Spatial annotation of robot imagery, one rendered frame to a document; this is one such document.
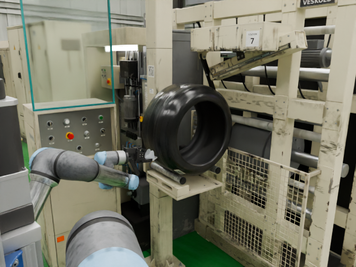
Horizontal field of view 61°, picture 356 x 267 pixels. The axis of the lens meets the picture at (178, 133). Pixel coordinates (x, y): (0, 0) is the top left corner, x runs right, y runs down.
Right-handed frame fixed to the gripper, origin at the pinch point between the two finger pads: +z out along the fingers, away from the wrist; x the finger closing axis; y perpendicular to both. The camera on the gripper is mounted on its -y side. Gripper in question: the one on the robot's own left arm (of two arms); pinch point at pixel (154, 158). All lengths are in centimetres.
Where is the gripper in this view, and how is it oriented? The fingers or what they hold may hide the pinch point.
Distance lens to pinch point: 176.8
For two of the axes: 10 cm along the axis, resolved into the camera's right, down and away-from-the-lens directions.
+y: 1.1, -9.8, -1.8
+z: 8.0, -0.2, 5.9
